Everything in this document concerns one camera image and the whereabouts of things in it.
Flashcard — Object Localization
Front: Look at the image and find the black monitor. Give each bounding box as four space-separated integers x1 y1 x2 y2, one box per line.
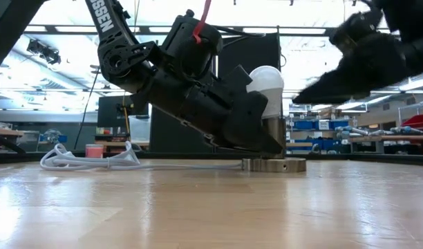
97 95 150 128

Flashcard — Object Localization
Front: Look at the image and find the black backdrop panel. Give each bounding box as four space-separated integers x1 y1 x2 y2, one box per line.
149 103 216 154
216 33 281 155

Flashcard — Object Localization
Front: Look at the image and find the round lamp socket base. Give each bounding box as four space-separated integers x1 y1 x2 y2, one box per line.
241 116 308 173

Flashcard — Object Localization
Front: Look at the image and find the low wooden shelf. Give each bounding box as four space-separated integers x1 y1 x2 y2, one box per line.
95 126 151 153

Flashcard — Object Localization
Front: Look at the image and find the red cable tie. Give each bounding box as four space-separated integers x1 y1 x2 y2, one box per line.
192 0 213 45

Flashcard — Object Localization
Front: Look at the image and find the blue storage bin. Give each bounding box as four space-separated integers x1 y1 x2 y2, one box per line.
293 119 350 131
294 138 344 151

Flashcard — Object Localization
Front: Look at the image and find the clear plastic bin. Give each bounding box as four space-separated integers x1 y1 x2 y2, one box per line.
128 116 152 142

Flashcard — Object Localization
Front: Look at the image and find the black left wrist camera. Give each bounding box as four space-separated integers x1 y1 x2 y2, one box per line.
161 9 225 81

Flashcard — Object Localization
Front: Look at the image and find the white lamp power cord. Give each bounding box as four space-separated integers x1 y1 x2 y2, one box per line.
39 140 245 172

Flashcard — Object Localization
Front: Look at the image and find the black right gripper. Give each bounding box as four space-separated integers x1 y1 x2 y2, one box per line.
292 32 410 105

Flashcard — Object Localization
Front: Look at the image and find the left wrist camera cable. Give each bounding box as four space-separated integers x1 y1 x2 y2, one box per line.
211 24 267 48

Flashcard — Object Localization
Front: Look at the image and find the white lightbulb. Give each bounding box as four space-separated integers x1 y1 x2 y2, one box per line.
245 65 285 120

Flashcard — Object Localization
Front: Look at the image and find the wooden side table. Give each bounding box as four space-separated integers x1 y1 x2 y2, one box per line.
0 127 25 155

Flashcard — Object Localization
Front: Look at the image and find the red storage bin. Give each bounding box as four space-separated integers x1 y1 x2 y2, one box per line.
400 112 423 129

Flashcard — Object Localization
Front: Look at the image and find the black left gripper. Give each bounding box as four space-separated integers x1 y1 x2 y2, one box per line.
135 64 285 156

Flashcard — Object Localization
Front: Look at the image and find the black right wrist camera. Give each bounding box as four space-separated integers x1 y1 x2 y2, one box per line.
328 11 384 56

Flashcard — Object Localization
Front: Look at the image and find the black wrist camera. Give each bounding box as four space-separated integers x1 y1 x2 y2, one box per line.
161 9 225 81
328 11 384 56

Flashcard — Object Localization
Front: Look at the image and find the blue plastic crate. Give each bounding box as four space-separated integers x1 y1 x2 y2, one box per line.
37 129 68 145

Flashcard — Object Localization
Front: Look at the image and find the thin black hanging cable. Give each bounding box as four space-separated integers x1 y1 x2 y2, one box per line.
74 67 101 150

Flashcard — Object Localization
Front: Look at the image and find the black aluminium frame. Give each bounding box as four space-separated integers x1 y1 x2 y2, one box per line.
0 150 423 166

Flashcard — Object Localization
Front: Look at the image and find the wooden workbench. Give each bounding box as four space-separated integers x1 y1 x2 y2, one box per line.
348 134 423 155

